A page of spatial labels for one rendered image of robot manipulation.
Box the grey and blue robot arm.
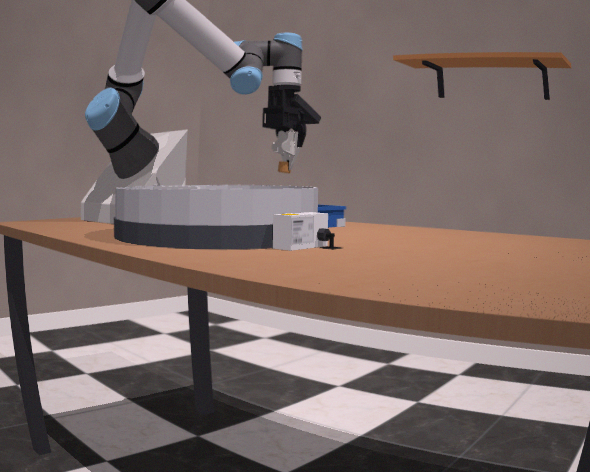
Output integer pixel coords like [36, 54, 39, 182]
[85, 0, 302, 179]

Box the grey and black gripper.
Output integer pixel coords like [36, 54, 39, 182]
[262, 84, 306, 170]

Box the bronze bushing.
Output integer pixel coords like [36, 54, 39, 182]
[278, 161, 291, 173]

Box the blue open crate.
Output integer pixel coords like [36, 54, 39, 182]
[318, 205, 346, 228]

